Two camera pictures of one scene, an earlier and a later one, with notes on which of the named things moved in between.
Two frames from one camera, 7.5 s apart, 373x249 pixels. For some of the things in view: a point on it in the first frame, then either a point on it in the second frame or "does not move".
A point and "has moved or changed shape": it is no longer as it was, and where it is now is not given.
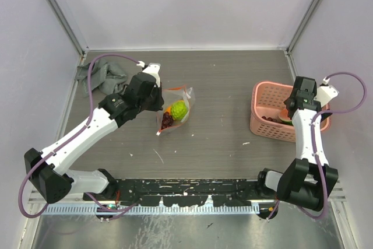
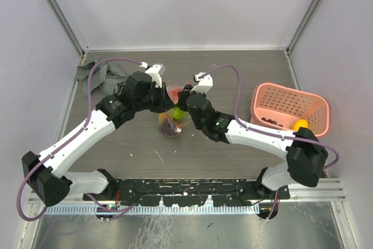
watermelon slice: x=283 y=115 → x=173 y=91
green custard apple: x=179 y=109 does not move
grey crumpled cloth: x=108 y=78 does not move
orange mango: x=168 y=109 has moved or changed shape
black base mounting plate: x=183 y=192 does not move
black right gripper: x=285 y=101 → x=183 y=95
